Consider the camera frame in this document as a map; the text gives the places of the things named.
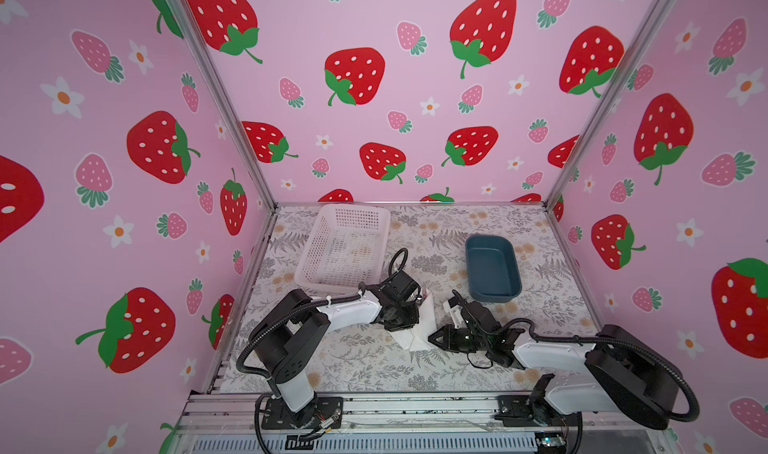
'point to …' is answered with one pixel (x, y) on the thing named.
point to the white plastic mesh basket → (348, 246)
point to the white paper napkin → (416, 337)
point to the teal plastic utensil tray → (493, 270)
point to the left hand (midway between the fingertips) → (420, 323)
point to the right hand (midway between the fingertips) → (426, 341)
